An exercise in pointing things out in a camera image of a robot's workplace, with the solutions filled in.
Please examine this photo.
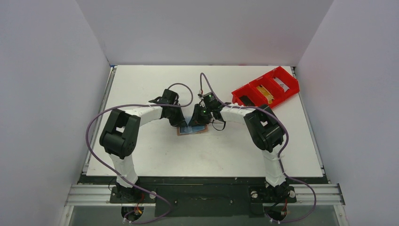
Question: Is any brown leather card holder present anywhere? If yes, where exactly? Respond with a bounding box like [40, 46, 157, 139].
[177, 125, 208, 136]

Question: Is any white patterned card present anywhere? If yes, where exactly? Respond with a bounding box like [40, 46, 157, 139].
[273, 77, 289, 92]

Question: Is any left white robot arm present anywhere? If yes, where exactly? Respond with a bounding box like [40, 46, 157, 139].
[99, 89, 188, 202]

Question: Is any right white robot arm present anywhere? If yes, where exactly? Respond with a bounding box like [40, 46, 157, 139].
[188, 92, 286, 201]

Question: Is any black card in bin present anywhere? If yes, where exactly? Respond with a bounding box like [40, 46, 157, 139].
[239, 96, 255, 106]

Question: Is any yellow card in bin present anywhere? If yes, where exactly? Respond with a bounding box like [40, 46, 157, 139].
[256, 85, 274, 104]

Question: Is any red three-compartment bin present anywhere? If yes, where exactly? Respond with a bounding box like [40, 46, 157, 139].
[231, 66, 300, 108]

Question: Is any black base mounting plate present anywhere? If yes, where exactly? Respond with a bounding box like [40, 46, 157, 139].
[109, 177, 297, 218]

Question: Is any aluminium frame rail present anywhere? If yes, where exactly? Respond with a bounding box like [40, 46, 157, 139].
[65, 184, 345, 207]

